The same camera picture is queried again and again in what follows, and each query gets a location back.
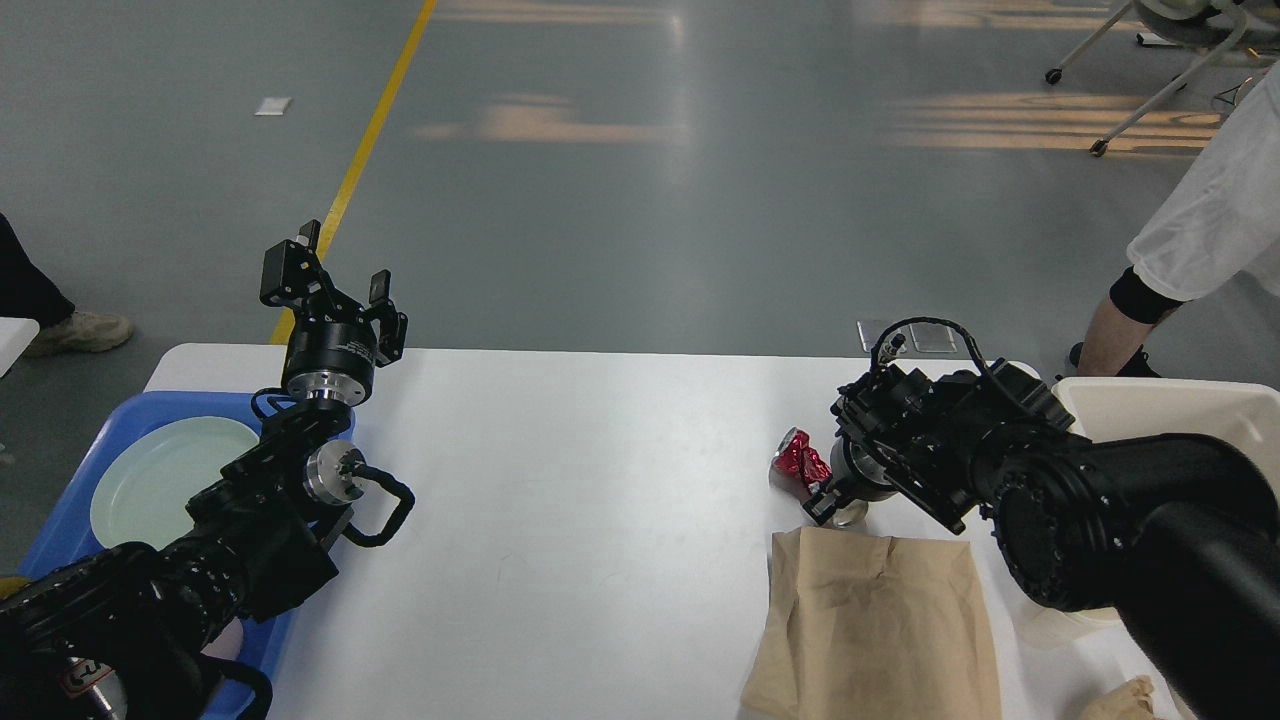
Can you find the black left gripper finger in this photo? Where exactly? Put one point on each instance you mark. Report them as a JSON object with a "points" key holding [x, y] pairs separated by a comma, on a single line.
{"points": [[294, 279], [387, 323]]}

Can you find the white side table corner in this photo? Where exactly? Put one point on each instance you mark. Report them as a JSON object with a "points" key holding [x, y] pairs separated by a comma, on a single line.
{"points": [[16, 336]]}

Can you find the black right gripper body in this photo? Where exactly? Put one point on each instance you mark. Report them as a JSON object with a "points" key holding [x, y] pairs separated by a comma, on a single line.
{"points": [[856, 476]]}

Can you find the person in white shirt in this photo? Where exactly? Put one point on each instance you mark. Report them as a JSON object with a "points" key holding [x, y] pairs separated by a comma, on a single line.
{"points": [[1221, 220]]}

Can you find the person at left edge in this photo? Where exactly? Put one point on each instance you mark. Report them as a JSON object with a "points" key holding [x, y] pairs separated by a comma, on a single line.
{"points": [[27, 292]]}

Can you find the green plate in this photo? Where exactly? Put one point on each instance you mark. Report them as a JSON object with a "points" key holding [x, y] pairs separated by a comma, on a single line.
{"points": [[143, 494]]}

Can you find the right floor metal plate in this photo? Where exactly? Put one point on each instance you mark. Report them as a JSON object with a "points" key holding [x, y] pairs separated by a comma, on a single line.
{"points": [[934, 339]]}

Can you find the beige plastic bin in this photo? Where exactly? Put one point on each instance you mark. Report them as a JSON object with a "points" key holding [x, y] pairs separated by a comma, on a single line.
{"points": [[1246, 415]]}

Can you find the pink mug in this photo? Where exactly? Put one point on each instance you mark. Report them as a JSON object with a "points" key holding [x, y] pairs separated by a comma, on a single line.
{"points": [[228, 644]]}

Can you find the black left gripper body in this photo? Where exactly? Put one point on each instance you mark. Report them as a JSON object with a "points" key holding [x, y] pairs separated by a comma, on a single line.
{"points": [[330, 357]]}

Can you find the crushed red soda can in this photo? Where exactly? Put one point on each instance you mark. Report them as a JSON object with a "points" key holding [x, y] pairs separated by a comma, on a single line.
{"points": [[796, 463]]}

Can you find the blue plastic tray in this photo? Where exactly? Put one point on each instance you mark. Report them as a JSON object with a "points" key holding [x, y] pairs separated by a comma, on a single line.
{"points": [[68, 536]]}

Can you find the brown paper bag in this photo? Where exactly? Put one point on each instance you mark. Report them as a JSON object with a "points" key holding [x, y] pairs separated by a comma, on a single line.
{"points": [[871, 627]]}

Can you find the floor metal plate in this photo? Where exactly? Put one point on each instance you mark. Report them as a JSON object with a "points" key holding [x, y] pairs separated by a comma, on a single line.
{"points": [[870, 332], [934, 339]]}

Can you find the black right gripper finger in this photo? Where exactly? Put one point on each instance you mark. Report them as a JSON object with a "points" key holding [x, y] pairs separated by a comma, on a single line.
{"points": [[825, 499]]}

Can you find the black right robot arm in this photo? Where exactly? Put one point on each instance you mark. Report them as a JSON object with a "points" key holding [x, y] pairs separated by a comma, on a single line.
{"points": [[1177, 532]]}

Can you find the brown crumpled paper scrap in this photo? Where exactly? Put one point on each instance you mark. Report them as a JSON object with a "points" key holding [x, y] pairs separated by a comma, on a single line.
{"points": [[1131, 700]]}

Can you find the white paper cup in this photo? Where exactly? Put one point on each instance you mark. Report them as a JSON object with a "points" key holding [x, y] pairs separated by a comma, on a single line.
{"points": [[1042, 628]]}

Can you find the left floor metal plate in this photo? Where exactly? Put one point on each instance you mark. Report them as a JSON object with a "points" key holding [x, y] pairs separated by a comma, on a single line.
{"points": [[870, 332]]}

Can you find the dark teal mug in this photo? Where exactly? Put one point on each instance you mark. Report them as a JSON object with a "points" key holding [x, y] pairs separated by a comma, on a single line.
{"points": [[11, 585]]}

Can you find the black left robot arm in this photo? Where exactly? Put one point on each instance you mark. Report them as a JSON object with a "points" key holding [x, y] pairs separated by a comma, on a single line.
{"points": [[122, 633]]}

